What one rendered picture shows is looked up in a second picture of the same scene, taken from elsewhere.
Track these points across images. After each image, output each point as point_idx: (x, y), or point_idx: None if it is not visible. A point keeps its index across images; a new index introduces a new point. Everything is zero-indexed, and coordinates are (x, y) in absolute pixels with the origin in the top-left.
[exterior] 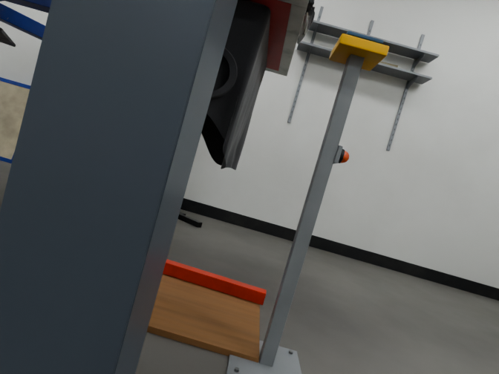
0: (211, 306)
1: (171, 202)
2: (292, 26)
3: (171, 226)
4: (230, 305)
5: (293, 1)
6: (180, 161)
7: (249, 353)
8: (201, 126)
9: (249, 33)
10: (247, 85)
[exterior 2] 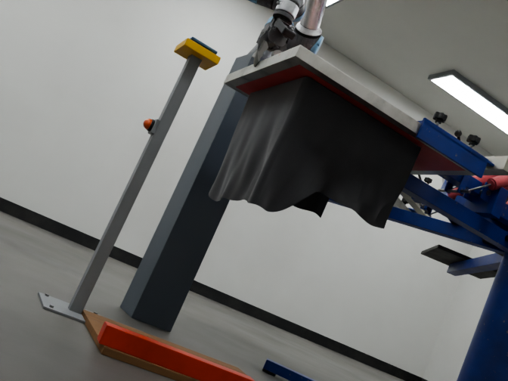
0: None
1: (171, 207)
2: (243, 81)
3: (171, 219)
4: None
5: (233, 87)
6: (177, 194)
7: (91, 312)
8: (191, 182)
9: None
10: (231, 140)
